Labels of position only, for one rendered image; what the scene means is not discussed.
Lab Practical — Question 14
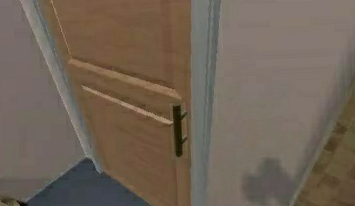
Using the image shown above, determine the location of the brown wooden room door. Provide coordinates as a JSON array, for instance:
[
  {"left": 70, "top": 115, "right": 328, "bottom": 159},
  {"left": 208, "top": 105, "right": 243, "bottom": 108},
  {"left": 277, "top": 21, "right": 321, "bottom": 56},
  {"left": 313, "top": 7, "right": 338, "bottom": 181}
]
[{"left": 37, "top": 0, "right": 202, "bottom": 206}]

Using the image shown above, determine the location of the black door handle bar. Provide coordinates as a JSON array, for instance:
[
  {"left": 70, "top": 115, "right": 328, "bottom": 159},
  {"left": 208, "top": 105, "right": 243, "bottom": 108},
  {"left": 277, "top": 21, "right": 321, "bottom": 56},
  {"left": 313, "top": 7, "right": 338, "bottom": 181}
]
[{"left": 172, "top": 104, "right": 191, "bottom": 158}]

